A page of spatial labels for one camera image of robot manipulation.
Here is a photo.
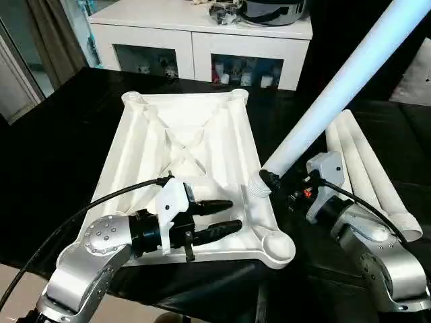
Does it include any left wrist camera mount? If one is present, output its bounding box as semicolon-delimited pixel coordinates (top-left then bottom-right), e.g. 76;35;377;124
156;177;189;255

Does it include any dark helmet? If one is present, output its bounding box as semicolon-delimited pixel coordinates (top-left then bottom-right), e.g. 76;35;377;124
244;0;309;27

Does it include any black bundle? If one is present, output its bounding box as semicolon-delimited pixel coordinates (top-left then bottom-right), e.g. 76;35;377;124
207;1;246;26

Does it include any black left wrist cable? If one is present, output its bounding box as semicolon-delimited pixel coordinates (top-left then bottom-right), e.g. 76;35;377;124
0;170;176;306

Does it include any black cabinet gold label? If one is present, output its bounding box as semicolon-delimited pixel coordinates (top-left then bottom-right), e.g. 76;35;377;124
296;0;431;102

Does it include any white plastic table top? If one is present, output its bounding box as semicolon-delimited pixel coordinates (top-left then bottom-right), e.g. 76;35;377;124
57;89;296;270

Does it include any white plastic table leg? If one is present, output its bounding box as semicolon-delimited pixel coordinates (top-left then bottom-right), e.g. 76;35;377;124
248;0;431;199
325;119;358;203
341;109;424;244
331;116;405;219

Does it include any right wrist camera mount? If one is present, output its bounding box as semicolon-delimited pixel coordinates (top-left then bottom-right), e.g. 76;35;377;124
305;151;345;223

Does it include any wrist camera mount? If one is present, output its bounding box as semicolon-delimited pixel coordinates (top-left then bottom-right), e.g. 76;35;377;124
305;151;345;223
156;177;189;255

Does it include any white cabinet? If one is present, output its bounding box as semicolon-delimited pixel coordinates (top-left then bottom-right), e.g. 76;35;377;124
88;5;313;92

